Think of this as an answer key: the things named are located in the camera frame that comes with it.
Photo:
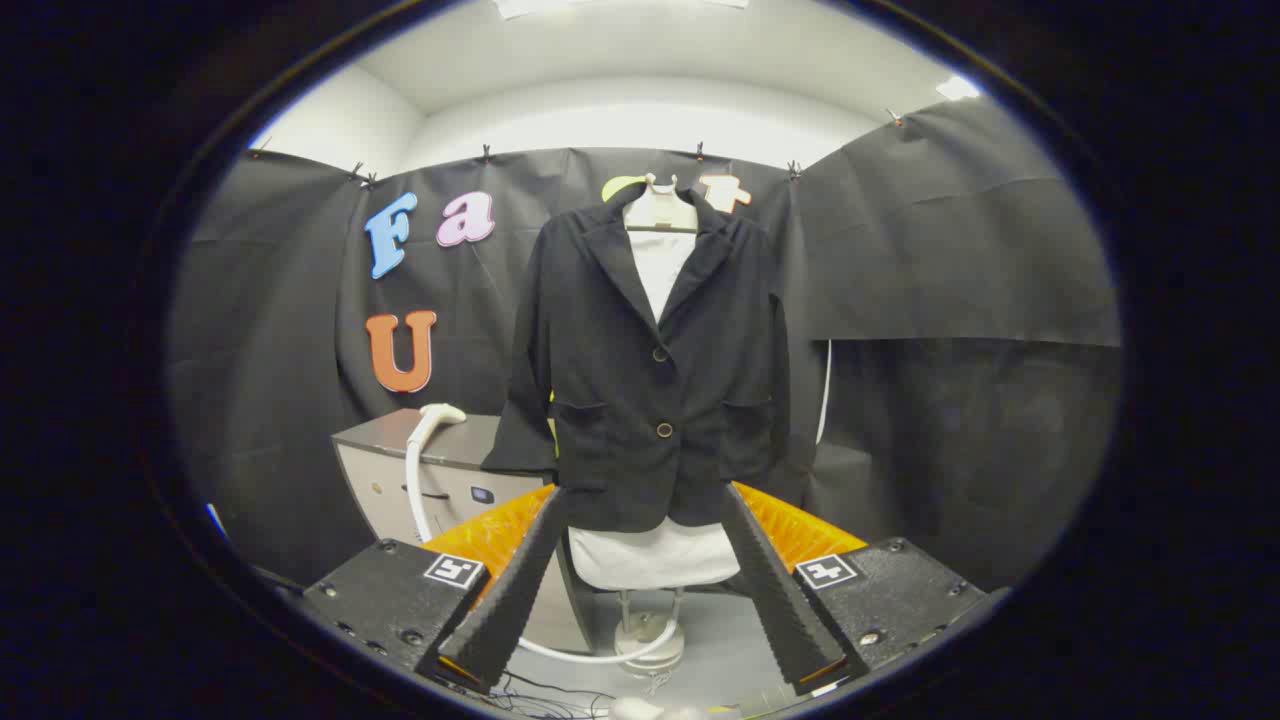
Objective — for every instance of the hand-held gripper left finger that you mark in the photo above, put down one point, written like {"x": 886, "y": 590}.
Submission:
{"x": 515, "y": 590}

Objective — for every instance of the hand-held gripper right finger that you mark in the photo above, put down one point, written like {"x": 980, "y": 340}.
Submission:
{"x": 775, "y": 590}

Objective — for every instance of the black blazer jacket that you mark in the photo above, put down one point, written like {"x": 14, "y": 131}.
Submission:
{"x": 620, "y": 400}

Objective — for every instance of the white mannequin torso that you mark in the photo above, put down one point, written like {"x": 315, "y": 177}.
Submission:
{"x": 655, "y": 555}

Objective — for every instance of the white mannequin stand base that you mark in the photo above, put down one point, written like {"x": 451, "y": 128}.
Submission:
{"x": 650, "y": 640}

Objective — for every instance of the grey metal cabinet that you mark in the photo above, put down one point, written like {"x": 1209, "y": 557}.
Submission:
{"x": 380, "y": 480}

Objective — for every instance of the black backdrop cloth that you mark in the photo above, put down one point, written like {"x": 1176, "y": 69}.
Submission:
{"x": 950, "y": 250}

